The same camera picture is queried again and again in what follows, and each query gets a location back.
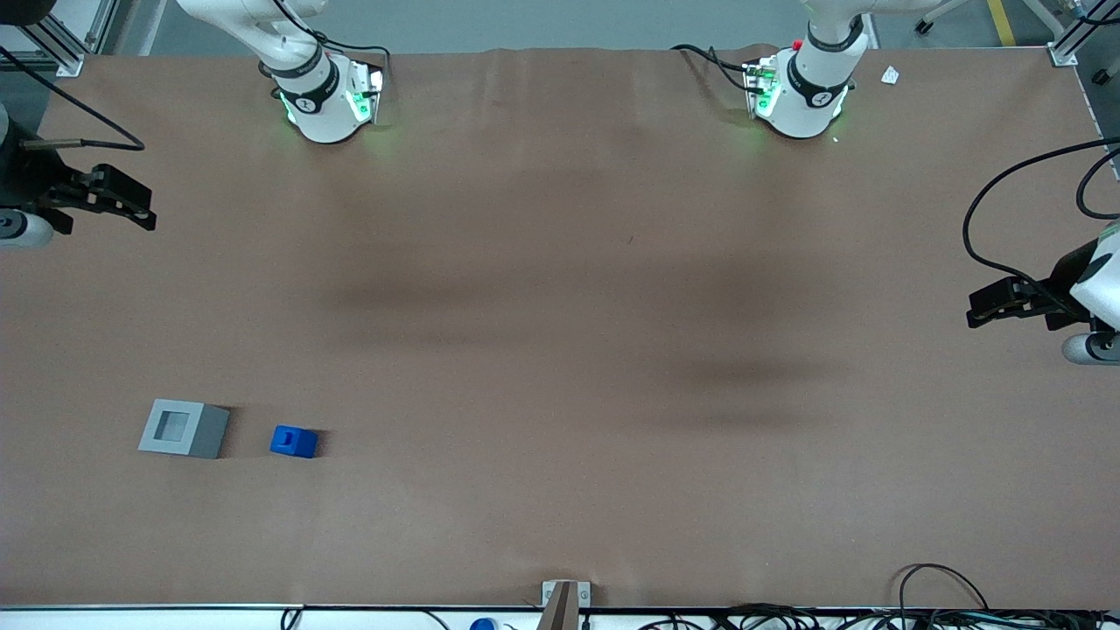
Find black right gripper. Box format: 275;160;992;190
0;136;159;236

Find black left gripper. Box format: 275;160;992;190
966;242;1100;333

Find blue plastic part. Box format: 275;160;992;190
269;424;319;459

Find gray square base block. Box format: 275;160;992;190
137;399;232;460

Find white cart legs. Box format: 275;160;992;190
913;0;1067;37

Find brown table cover sheet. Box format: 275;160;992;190
0;44;1120;612

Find long black left arm cable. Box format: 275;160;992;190
962;136;1120;303

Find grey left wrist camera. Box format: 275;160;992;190
1061;330;1120;367

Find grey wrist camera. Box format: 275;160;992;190
0;208;55;249
1061;330;1120;367

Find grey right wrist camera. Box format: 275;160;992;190
0;208;55;249

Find short black left arm cable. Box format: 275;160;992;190
1075;147;1120;221

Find aluminium frame profile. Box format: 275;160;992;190
1048;0;1120;68
0;0;121;79

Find black looped cable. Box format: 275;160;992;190
896;563;991;613

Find black left base cable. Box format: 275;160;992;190
670;43;758;94

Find black cable bundle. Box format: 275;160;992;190
637;602;1120;630

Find white table edge rail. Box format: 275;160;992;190
0;605;1120;630

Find gray camera mount bracket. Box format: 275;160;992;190
541;578;592;630

